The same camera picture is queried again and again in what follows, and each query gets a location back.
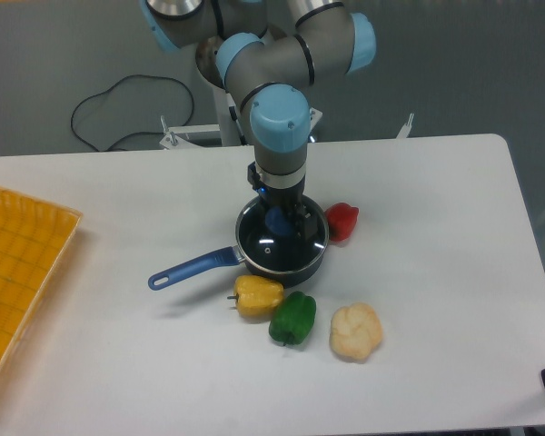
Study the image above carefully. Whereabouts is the yellow woven basket tray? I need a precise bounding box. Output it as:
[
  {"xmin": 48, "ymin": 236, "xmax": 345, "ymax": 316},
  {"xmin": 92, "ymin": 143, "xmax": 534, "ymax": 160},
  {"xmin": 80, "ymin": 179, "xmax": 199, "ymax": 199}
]
[{"xmin": 0, "ymin": 186, "xmax": 83, "ymax": 372}]

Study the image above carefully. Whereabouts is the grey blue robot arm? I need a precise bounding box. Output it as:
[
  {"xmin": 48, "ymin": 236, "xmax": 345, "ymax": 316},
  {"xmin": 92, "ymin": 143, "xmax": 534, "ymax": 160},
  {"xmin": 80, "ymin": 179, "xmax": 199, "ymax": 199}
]
[{"xmin": 140, "ymin": 1, "xmax": 376, "ymax": 239}]

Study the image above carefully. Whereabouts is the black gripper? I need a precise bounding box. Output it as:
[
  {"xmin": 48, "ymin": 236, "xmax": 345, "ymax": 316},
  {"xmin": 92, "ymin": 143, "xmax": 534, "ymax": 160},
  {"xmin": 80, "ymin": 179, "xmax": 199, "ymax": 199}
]
[{"xmin": 247, "ymin": 162, "xmax": 316, "ymax": 239}]

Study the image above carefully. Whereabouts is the red bell pepper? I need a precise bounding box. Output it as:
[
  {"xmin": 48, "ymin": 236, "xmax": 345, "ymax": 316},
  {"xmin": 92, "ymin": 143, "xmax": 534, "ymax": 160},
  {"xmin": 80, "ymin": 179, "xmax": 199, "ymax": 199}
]
[{"xmin": 325, "ymin": 203, "xmax": 359, "ymax": 242}]

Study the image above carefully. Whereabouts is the black floor cable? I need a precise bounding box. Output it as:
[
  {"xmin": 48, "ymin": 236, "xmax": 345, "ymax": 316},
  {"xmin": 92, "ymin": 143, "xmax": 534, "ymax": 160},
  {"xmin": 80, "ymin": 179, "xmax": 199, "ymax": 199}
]
[{"xmin": 70, "ymin": 74, "xmax": 196, "ymax": 153}]

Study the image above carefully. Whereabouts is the blue saucepan with handle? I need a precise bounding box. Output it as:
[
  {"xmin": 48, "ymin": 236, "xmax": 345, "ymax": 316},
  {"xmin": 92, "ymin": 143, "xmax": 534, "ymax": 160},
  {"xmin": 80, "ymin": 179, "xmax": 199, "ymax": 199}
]
[{"xmin": 148, "ymin": 196, "xmax": 330, "ymax": 291}]

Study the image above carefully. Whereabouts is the glass lid blue knob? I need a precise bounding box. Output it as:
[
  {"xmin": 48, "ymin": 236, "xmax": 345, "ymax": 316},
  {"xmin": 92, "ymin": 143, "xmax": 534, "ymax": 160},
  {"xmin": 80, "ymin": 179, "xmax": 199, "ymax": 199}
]
[{"xmin": 235, "ymin": 196, "xmax": 329, "ymax": 275}]

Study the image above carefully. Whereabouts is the yellow bell pepper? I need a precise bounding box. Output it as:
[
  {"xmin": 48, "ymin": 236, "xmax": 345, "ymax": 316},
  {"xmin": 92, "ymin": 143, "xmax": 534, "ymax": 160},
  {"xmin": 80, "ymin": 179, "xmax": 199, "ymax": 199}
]
[{"xmin": 227, "ymin": 275, "xmax": 284, "ymax": 317}]

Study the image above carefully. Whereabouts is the green bell pepper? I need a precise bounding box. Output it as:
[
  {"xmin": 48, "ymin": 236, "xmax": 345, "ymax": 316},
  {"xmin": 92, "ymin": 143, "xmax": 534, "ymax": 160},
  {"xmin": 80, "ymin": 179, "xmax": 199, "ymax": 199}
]
[{"xmin": 269, "ymin": 292, "xmax": 316, "ymax": 345}]

